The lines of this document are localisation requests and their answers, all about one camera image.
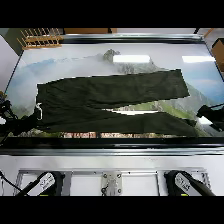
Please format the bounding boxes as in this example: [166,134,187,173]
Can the black cable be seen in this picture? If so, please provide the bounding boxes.
[0,169,21,194]

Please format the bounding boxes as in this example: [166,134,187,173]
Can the silver frame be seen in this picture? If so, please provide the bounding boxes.
[0,33,224,197]

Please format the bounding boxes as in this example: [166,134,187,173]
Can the brown cardboard box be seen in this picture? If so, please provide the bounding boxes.
[211,37,224,68]

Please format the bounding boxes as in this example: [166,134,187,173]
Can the wooden rack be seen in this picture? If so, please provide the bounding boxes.
[17,28,65,51]

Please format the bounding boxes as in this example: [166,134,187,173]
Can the dark green pants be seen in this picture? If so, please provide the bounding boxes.
[34,68,200,138]

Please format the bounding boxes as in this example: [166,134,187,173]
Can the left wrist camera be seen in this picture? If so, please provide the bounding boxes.
[0,98,15,120]

